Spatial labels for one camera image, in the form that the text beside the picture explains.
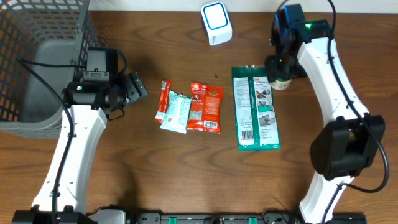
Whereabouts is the green lid jar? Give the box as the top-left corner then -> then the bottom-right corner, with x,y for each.
270,78 -> 292,90

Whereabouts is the red packet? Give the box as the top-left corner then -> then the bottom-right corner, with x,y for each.
154,80 -> 172,123

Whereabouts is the white small packet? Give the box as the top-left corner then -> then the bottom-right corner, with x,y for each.
160,90 -> 192,134

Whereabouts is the green white 3M package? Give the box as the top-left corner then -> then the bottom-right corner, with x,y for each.
231,66 -> 282,151

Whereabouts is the red snack bag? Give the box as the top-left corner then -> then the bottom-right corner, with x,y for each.
186,82 -> 224,133

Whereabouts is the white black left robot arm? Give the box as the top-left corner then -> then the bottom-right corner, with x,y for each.
12,47 -> 147,224

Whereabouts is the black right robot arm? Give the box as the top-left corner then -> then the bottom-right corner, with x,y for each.
265,17 -> 389,223

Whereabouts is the white barcode scanner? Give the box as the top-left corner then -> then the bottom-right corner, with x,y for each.
201,1 -> 233,46

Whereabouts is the grey mesh basket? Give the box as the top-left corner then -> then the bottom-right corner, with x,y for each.
1,0 -> 99,139

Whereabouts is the black mounting rail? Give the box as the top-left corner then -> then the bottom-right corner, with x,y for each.
86,203 -> 368,224

